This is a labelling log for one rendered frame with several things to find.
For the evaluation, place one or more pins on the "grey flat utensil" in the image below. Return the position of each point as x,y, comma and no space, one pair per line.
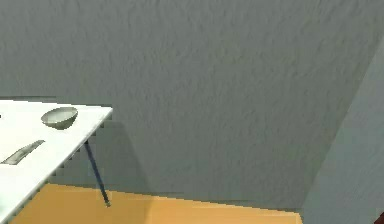
22,153

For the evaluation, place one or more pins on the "grey-green bowl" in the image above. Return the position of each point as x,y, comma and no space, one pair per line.
60,118

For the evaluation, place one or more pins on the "white table with dark legs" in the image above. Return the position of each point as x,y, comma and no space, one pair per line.
50,146

